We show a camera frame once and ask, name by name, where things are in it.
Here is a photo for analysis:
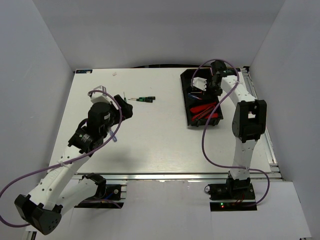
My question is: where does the black far storage bin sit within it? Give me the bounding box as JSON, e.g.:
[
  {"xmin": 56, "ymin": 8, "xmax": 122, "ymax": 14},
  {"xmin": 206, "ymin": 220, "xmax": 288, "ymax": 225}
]
[{"xmin": 180, "ymin": 68, "xmax": 212, "ymax": 88}]

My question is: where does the green black screwdriver upper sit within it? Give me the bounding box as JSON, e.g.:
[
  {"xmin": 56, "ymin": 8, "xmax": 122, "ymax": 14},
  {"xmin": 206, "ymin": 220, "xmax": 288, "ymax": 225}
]
[{"xmin": 131, "ymin": 96, "xmax": 156, "ymax": 101}]

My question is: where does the black middle storage bin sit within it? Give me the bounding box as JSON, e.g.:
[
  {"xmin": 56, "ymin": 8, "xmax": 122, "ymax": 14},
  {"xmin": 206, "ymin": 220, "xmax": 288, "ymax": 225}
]
[{"xmin": 182, "ymin": 85, "xmax": 218, "ymax": 103}]

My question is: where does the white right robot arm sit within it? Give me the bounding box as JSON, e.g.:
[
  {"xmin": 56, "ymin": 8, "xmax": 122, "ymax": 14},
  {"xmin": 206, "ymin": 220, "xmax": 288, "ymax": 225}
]
[{"xmin": 207, "ymin": 60, "xmax": 267, "ymax": 200}]

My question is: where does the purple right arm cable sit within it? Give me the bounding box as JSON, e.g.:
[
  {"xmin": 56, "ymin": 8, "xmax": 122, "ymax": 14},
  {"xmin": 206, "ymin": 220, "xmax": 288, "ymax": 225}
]
[{"xmin": 191, "ymin": 58, "xmax": 271, "ymax": 207}]

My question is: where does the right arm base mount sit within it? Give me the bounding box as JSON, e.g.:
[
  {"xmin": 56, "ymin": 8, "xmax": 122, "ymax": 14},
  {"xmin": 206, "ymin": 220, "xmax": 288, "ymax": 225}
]
[{"xmin": 204, "ymin": 183, "xmax": 257, "ymax": 212}]

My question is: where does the black near storage bin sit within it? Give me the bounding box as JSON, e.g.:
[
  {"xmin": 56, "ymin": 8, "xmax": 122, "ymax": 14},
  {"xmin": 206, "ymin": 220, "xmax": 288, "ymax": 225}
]
[{"xmin": 184, "ymin": 99, "xmax": 224, "ymax": 127}]

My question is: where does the large red black utility knife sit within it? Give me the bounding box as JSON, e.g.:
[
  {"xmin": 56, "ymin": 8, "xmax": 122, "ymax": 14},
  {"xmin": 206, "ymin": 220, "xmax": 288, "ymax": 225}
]
[{"xmin": 190, "ymin": 102, "xmax": 216, "ymax": 121}]

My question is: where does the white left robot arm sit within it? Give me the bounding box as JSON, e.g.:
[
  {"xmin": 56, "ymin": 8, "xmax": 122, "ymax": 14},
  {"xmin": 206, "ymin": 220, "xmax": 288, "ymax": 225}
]
[{"xmin": 14, "ymin": 94, "xmax": 133, "ymax": 235}]

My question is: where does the green black screwdriver lower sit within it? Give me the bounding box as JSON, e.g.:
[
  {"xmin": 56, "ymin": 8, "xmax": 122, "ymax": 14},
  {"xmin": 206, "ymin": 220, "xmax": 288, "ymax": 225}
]
[{"xmin": 128, "ymin": 98, "xmax": 153, "ymax": 103}]

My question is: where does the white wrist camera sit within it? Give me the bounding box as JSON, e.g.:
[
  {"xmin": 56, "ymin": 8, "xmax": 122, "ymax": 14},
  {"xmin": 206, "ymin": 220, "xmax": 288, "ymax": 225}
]
[
  {"xmin": 88, "ymin": 85, "xmax": 110, "ymax": 104},
  {"xmin": 191, "ymin": 77, "xmax": 207, "ymax": 92}
]

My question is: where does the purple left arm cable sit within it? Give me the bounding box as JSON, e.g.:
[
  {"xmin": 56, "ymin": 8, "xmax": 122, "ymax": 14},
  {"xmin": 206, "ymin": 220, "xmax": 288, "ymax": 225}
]
[{"xmin": 0, "ymin": 90, "xmax": 123, "ymax": 228}]

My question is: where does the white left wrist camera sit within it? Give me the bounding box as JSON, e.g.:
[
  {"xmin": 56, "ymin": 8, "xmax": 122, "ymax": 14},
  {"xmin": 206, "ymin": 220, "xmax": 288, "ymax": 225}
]
[{"xmin": 88, "ymin": 85, "xmax": 110, "ymax": 104}]

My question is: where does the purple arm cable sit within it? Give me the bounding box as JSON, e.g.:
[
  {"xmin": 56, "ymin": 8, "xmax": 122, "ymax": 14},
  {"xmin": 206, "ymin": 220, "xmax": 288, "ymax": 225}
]
[
  {"xmin": 0, "ymin": 90, "xmax": 123, "ymax": 228},
  {"xmin": 191, "ymin": 58, "xmax": 271, "ymax": 207}
]

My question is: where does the aluminium frame rail front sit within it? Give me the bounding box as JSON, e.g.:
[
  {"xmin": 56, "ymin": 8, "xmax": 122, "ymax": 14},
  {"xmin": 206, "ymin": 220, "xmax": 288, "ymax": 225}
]
[{"xmin": 71, "ymin": 171, "xmax": 282, "ymax": 181}]

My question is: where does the green black screwdriver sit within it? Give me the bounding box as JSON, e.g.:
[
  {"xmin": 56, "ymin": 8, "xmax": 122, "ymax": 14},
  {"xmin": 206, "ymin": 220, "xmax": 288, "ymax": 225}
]
[
  {"xmin": 128, "ymin": 98, "xmax": 153, "ymax": 103},
  {"xmin": 131, "ymin": 96, "xmax": 156, "ymax": 101}
]

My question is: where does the aluminium frame rail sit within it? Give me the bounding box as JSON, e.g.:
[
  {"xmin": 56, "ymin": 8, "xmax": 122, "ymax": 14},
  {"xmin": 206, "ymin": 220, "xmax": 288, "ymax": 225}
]
[
  {"xmin": 71, "ymin": 171, "xmax": 282, "ymax": 181},
  {"xmin": 241, "ymin": 66, "xmax": 283, "ymax": 180}
]

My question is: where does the blue label sticker left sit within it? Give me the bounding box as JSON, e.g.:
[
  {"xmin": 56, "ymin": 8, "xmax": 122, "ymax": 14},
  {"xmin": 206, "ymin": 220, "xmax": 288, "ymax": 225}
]
[{"xmin": 75, "ymin": 69, "xmax": 93, "ymax": 74}]

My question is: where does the black storage bin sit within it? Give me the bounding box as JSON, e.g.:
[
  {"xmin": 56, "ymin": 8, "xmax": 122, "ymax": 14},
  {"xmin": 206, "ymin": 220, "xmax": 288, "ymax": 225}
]
[
  {"xmin": 182, "ymin": 85, "xmax": 218, "ymax": 103},
  {"xmin": 180, "ymin": 68, "xmax": 212, "ymax": 88},
  {"xmin": 184, "ymin": 99, "xmax": 224, "ymax": 127}
]

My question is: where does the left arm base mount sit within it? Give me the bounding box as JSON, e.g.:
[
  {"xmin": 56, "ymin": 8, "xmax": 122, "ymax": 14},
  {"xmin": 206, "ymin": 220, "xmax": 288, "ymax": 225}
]
[{"xmin": 75, "ymin": 179, "xmax": 126, "ymax": 209}]

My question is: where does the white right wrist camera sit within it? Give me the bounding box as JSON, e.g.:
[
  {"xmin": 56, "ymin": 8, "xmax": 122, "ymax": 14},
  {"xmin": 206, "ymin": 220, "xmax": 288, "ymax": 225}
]
[{"xmin": 191, "ymin": 77, "xmax": 207, "ymax": 92}]

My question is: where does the red black utility knife small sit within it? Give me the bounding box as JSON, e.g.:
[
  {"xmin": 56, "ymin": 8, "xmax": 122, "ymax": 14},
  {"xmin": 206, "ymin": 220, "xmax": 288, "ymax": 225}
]
[{"xmin": 205, "ymin": 112, "xmax": 219, "ymax": 119}]

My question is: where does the aluminium frame rail right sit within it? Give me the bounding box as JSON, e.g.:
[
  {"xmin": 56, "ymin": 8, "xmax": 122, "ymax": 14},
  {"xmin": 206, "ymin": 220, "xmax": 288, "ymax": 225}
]
[{"xmin": 241, "ymin": 66, "xmax": 283, "ymax": 180}]

